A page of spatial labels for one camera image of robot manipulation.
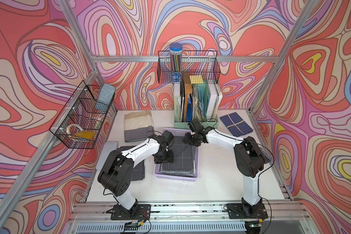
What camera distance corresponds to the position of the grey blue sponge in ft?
2.68

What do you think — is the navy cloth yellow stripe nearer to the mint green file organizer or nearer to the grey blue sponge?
the mint green file organizer

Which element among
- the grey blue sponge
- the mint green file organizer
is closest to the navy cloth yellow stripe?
the mint green file organizer

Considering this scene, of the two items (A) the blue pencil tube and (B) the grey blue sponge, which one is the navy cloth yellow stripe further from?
(B) the grey blue sponge

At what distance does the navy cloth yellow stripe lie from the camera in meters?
1.07

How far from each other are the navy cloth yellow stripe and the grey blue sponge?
82 centimetres
